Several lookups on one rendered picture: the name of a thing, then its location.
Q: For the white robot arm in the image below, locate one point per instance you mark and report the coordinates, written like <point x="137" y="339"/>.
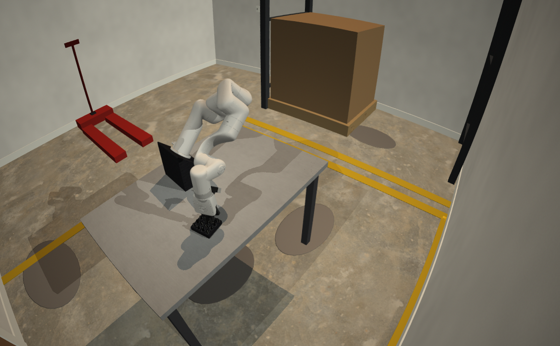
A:
<point x="228" y="104"/>

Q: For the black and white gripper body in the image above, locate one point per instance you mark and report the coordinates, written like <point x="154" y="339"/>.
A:
<point x="205" y="206"/>

